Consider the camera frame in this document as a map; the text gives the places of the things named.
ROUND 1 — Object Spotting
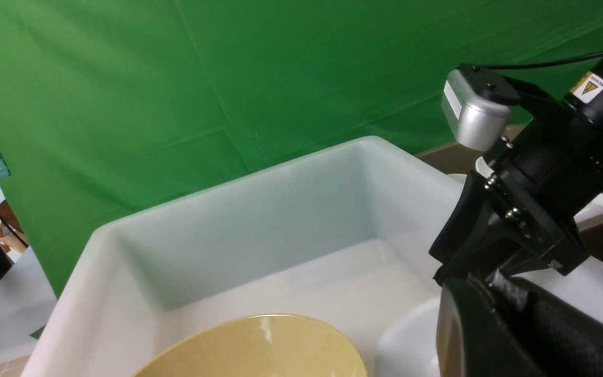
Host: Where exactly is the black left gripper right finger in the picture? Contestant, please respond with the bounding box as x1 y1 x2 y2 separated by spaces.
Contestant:
491 271 603 376

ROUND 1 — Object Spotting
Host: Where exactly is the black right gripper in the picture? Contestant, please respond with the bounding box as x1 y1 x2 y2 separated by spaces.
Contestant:
429 79 603 285

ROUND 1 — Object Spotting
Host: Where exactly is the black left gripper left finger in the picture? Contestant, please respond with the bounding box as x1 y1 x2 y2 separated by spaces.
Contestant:
436 277 546 376

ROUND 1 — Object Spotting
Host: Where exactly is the white square dish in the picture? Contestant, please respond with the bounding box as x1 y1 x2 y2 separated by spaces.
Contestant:
375 297 440 376

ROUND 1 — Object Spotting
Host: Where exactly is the yellow noodle bowl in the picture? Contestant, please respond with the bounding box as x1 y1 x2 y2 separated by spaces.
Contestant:
137 314 368 376

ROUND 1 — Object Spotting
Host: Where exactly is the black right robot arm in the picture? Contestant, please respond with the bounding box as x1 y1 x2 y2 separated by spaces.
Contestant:
429 54 603 286

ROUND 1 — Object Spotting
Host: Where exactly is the large white plastic tub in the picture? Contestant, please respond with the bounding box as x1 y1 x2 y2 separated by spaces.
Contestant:
23 137 478 376

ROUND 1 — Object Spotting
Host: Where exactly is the green backdrop cloth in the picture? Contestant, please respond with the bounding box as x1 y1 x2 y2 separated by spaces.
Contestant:
0 0 603 338

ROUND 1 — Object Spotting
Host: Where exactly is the beige checked table mat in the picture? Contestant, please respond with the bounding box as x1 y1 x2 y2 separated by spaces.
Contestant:
0 356 30 376

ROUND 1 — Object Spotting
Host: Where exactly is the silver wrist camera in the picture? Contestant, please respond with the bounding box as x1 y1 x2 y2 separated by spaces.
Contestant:
441 63 521 152

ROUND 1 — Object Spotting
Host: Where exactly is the black camera cable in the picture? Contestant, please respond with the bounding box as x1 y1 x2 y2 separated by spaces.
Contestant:
477 50 603 71

